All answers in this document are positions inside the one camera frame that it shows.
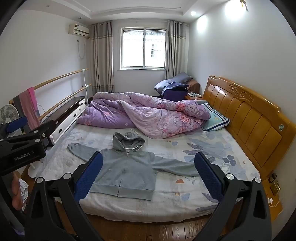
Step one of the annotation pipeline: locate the white standing fan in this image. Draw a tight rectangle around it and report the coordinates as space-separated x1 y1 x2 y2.
0 104 43 179

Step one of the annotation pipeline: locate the white wall air conditioner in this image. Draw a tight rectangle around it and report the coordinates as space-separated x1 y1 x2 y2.
68 23 90 39

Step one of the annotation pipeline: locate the wooden nightstand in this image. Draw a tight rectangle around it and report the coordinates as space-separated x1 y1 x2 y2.
184 92 204 101
261 171 284 222

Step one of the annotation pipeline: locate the white charger cable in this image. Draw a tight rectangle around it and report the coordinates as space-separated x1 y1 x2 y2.
268 197 281 208

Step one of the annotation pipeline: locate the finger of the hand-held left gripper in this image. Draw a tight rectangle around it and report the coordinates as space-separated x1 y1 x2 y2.
0 120 56 150
0 116 28 139

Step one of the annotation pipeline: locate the wooden barre rail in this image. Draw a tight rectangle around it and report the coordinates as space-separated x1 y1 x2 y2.
9 68 89 105
37 84 92 121

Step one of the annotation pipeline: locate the person's left forearm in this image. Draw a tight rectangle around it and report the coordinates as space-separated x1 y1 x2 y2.
12 173 24 210

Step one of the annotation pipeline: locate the air conditioner cable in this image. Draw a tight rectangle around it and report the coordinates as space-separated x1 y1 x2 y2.
77 38 88 59

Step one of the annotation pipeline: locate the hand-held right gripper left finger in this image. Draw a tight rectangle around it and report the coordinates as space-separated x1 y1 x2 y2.
24 151 104 241

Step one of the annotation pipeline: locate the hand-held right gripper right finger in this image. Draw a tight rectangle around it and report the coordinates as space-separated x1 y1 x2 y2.
194 152 272 241

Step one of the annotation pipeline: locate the striped teal pillow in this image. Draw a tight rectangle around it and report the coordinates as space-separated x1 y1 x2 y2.
202 103 230 132

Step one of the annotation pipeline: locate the purple floral quilt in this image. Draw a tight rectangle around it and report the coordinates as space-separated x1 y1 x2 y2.
76 92 211 139

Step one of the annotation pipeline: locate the grey zip hoodie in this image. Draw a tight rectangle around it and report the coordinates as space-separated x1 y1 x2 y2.
67 132 201 202

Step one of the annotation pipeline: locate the white barre post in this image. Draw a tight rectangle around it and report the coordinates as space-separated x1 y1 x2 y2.
82 69 89 105

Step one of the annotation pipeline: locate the pale printed bed sheet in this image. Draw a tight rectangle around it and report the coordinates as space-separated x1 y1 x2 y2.
36 123 260 223

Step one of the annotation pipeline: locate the dark top white drawer cabinet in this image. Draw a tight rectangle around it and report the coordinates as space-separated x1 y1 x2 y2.
43 96 86 145

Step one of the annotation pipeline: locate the dark purple blanket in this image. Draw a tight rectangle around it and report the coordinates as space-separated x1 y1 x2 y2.
162 82 189 102

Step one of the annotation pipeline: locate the grey striped curtain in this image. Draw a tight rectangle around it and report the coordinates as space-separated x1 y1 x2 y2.
165 20 186 80
89 21 115 95

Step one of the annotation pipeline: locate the white framed window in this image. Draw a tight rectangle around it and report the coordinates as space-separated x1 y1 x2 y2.
120 27 167 70

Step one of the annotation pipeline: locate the wall switch panel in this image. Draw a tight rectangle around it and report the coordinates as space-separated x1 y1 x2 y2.
268 173 281 195

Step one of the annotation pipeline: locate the wooden bed headboard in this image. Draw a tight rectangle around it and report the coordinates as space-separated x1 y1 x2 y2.
202 75 296 183

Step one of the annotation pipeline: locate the brown chair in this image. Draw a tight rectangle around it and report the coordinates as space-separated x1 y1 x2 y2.
186 79 200 94

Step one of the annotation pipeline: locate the grey brown cloth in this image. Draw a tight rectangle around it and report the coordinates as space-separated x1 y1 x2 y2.
12 95 23 117

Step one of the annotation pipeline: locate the pink towel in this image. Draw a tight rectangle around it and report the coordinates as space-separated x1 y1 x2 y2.
18 87 42 131

